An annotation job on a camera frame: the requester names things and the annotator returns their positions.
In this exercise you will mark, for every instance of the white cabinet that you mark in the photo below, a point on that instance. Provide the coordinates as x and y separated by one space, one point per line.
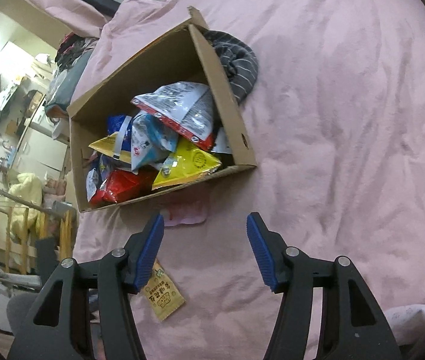
44 153

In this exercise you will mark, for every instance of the pale yellow cloth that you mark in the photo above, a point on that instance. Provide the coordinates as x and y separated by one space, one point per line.
27 191

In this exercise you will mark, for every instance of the pile of dark clothes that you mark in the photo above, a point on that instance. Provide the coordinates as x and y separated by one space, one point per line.
72 50

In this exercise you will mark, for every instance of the grey chair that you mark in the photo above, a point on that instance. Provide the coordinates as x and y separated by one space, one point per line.
45 255

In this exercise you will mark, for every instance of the pink blanket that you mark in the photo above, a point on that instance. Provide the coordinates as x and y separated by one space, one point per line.
328 120

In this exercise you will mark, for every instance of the cardboard box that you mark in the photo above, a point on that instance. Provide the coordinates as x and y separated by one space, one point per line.
227 120

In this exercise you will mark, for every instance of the grey striped cloth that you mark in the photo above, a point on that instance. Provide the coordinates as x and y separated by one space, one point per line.
238 71

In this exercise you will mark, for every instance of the grey metal pole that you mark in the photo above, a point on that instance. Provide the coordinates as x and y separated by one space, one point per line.
60 207

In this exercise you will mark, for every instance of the yellow black-striped snack bag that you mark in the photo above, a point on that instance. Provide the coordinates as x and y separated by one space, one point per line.
104 146

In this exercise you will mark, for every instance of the small yellow snack packet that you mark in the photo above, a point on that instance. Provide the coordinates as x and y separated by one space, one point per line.
162 300

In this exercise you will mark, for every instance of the light blue snack bag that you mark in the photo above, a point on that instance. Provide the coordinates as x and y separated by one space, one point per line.
148 142

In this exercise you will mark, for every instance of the grey red-edged snack bag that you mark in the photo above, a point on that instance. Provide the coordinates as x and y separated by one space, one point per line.
182 108

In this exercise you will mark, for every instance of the grey folded cloth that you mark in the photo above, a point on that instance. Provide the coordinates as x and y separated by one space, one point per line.
62 90

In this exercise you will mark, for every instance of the red snack bag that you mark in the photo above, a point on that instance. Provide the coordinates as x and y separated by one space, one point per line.
122 187

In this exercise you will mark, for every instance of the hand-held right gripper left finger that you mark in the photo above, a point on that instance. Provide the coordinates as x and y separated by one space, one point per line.
148 255

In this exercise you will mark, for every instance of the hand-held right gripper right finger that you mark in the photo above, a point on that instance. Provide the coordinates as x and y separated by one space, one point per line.
261 258

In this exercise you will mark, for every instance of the white speckled cloth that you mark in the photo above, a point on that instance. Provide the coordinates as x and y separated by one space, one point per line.
411 318

